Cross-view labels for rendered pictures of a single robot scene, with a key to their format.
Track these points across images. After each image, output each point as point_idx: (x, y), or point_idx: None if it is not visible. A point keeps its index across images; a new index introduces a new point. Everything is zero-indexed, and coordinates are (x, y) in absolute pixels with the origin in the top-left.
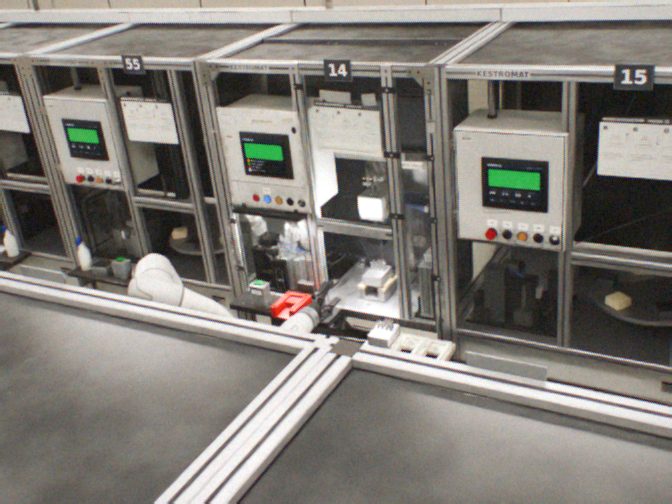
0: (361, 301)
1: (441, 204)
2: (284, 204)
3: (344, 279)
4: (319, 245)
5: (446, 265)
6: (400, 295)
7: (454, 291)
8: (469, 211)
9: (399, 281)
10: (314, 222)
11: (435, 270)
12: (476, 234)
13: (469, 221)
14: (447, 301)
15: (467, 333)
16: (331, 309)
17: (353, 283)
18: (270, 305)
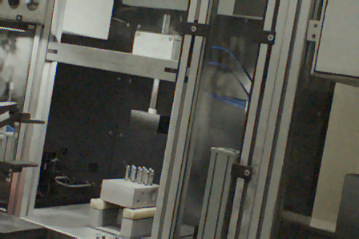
0: (86, 229)
1: (291, 1)
2: (4, 6)
3: (75, 207)
4: (40, 91)
5: (271, 141)
6: (161, 206)
7: (274, 205)
8: (349, 9)
9: (167, 174)
10: (44, 43)
11: (245, 152)
12: (353, 63)
13: (344, 32)
14: (254, 228)
15: None
16: (6, 168)
17: (87, 213)
18: None
